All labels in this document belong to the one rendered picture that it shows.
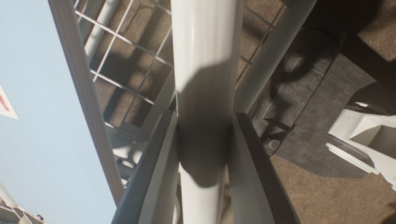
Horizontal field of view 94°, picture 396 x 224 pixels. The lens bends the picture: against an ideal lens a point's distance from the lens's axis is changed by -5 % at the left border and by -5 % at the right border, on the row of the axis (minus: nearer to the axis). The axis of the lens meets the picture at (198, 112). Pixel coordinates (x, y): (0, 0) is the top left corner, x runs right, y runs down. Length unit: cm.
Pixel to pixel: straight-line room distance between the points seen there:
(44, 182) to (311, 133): 84
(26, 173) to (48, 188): 3
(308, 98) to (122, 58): 74
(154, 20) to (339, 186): 129
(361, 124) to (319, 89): 20
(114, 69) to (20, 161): 70
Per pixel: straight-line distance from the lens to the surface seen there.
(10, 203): 36
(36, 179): 21
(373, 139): 77
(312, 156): 95
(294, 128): 84
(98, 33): 48
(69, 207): 21
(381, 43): 128
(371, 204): 166
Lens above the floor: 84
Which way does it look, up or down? 74 degrees down
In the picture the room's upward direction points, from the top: 157 degrees clockwise
